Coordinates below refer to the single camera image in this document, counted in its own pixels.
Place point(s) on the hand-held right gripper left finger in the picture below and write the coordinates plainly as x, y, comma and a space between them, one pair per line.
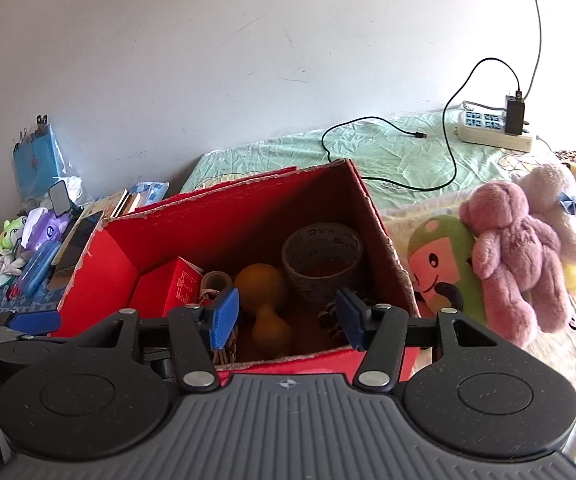
223, 317

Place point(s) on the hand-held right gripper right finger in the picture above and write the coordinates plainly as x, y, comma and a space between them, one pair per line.
349, 317

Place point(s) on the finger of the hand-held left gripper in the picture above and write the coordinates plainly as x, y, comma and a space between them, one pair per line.
35, 321

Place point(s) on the brown pine cone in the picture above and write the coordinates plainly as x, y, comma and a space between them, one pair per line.
329, 322

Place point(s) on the orange-brown gourd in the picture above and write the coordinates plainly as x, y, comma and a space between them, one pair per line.
260, 282

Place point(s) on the printed packing tape roll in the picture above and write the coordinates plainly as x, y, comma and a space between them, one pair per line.
308, 275

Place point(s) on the small red patterned gift box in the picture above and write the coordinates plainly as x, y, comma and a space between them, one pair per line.
167, 285

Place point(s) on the large red cardboard box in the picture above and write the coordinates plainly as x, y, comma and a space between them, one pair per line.
102, 270

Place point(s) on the blue patterned cloth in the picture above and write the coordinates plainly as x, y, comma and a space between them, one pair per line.
7, 305

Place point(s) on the purple tissue pack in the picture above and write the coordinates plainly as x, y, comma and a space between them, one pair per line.
47, 227

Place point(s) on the green frog plush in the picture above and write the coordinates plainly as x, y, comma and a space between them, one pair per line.
10, 230

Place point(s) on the green plush toy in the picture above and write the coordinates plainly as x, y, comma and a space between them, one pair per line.
433, 260

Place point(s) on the small black-framed mirror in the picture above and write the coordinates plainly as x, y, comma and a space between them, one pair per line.
59, 195

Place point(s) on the paperback book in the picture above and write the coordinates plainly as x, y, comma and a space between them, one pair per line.
112, 205

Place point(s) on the blue plastic packet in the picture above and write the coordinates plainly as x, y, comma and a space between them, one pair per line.
150, 194

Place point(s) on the blue paper bag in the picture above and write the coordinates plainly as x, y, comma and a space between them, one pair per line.
37, 160

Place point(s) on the pink plush bear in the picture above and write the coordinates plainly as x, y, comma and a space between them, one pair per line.
508, 260

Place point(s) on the light green bed sheet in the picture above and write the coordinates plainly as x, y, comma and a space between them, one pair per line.
368, 145

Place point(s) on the white power strip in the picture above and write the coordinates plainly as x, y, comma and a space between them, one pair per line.
478, 132

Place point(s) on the white plush bear blue bow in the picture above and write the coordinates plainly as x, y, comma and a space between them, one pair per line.
548, 190

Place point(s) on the black charger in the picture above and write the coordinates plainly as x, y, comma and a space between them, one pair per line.
514, 115

